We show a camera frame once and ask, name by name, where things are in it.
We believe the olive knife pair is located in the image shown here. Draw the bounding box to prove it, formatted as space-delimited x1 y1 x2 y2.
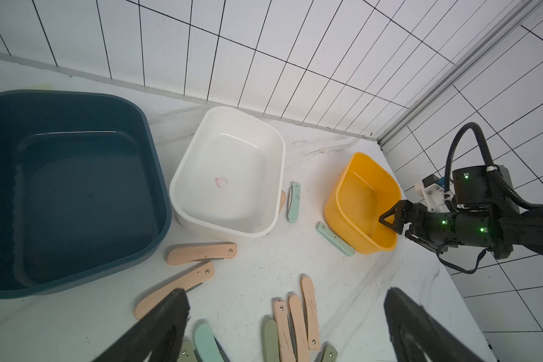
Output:
177 340 198 362

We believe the mint knife by white box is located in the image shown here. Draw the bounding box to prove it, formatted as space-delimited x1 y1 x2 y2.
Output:
287 181 301 223

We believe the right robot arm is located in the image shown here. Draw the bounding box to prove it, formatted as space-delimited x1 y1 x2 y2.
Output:
379 200 543 275

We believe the olive knife below pink cluster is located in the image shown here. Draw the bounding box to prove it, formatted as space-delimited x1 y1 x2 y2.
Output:
321 344 339 362

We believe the pink knife lower left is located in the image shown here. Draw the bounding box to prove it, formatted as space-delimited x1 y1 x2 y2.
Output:
134 261 215 321

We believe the pink knife upper left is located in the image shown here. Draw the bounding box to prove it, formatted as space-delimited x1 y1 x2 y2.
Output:
166 243 238 266

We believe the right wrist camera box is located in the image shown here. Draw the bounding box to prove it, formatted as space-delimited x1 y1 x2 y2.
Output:
451 165 520 212

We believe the white storage box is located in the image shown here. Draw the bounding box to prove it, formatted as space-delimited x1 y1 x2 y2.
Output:
169 106 286 241

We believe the mint knife left pair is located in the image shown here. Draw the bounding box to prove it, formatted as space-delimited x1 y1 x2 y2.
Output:
193 320 229 362

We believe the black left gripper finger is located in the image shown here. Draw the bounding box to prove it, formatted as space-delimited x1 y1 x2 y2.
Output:
95 288 190 362

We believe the yellow storage box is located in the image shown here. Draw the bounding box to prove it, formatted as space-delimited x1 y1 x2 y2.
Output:
324 152 401 254

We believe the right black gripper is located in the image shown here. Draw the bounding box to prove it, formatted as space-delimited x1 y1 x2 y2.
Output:
379 200 502 361

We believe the dark teal storage box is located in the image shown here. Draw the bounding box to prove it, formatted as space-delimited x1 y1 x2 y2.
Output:
0 90 172 300

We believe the mint knife by yellow box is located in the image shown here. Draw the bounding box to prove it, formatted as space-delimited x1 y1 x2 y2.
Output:
316 222 355 256

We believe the pink knife cluster left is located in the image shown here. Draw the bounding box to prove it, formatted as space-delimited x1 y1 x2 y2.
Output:
272 300 296 362

